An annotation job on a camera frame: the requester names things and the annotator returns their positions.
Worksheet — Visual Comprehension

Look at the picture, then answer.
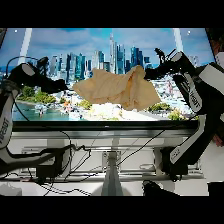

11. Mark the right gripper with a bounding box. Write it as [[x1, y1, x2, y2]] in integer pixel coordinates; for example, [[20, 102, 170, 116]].
[[143, 64, 172, 81]]

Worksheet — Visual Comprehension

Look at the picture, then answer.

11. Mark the cream garment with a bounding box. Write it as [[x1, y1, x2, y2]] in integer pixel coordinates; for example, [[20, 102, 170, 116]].
[[72, 64, 162, 112]]

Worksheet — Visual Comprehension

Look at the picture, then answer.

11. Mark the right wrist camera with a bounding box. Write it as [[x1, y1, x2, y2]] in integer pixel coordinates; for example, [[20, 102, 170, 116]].
[[153, 47, 177, 65]]

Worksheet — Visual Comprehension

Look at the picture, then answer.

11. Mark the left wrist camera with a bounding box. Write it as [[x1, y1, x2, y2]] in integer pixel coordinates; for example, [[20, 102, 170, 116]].
[[36, 56, 51, 76]]

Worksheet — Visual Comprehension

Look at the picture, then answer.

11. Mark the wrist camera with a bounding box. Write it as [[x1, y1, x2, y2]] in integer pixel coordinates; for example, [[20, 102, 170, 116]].
[[153, 47, 177, 65], [36, 56, 51, 76]]

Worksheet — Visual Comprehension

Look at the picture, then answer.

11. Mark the silver frame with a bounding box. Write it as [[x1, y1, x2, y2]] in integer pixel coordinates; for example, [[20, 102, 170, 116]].
[[0, 129, 208, 197]]

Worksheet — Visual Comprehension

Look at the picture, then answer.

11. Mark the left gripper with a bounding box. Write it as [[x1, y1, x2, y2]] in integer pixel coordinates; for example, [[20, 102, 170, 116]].
[[48, 78, 70, 95]]

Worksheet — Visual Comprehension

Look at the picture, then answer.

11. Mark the black cable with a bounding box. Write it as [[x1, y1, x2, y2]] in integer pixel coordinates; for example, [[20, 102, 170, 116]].
[[4, 55, 40, 82], [49, 130, 93, 183], [116, 129, 167, 167]]

